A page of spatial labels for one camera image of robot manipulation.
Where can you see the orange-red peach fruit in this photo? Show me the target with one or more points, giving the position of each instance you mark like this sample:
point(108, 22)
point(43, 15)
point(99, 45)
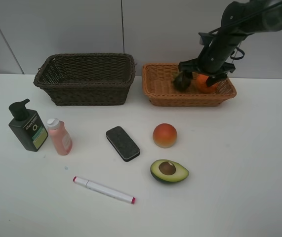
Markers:
point(165, 135)

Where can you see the pink lotion bottle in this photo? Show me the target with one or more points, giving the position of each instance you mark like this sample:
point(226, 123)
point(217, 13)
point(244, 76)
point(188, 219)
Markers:
point(59, 136)

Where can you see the orange tangerine fruit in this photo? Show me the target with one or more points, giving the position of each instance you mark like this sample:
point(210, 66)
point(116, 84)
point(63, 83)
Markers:
point(201, 85)

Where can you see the dark mangosteen fruit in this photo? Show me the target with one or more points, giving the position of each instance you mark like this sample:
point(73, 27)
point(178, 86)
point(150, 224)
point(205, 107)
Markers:
point(179, 84)

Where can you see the black whiteboard eraser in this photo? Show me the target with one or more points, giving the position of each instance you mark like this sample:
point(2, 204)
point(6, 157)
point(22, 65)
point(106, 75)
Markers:
point(122, 143)

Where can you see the halved avocado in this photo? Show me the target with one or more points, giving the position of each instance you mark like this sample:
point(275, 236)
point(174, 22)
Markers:
point(167, 171)

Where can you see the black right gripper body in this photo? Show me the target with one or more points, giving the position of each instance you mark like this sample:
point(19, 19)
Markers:
point(212, 59)

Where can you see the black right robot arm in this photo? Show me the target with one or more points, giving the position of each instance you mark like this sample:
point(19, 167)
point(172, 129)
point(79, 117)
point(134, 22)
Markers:
point(239, 20)

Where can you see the light orange wicker basket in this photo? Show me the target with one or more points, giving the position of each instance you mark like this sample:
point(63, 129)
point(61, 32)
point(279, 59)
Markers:
point(157, 84)

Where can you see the white pink-capped marker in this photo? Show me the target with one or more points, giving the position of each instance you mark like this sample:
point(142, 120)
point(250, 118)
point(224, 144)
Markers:
point(88, 184)

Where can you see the dark brown wicker basket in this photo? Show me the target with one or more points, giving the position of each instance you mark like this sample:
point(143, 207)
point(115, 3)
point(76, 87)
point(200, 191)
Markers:
point(87, 79)

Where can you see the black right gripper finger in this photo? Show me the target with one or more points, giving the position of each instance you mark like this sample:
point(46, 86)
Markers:
point(212, 80)
point(186, 76)

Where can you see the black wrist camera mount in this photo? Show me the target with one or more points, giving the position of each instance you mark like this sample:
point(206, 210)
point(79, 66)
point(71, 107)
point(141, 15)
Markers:
point(206, 38)

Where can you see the dark green pump bottle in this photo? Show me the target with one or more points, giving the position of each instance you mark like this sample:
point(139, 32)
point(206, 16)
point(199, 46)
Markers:
point(27, 126)

